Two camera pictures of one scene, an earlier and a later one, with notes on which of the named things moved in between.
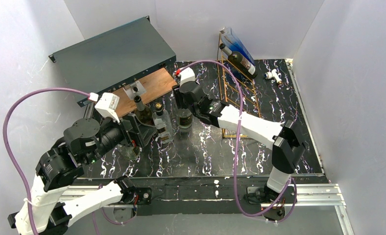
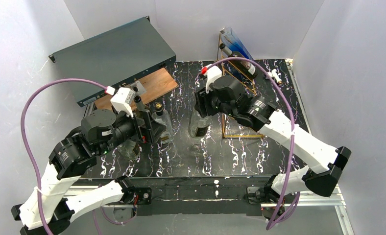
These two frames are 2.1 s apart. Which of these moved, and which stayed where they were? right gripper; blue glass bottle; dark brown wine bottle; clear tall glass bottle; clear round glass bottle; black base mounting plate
Moved: clear tall glass bottle; right gripper
Stayed: blue glass bottle; black base mounting plate; dark brown wine bottle; clear round glass bottle
